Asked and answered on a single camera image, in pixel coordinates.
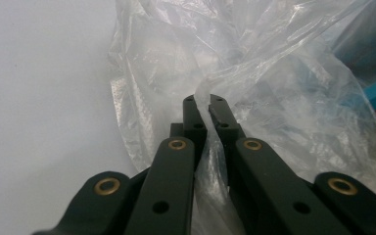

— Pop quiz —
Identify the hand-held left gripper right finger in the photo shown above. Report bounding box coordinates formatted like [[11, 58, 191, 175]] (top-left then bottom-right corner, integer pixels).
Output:
[[208, 93, 352, 235]]

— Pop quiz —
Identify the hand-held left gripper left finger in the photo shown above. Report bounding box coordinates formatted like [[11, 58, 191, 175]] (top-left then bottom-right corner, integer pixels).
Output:
[[122, 94, 210, 235]]

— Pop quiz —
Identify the translucent white plastic bag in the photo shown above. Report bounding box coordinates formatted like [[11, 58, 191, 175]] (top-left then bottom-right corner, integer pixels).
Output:
[[107, 0, 376, 235]]

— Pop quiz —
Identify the pale grey foam mat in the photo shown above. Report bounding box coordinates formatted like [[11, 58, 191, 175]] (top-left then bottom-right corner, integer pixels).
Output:
[[0, 0, 141, 235]]

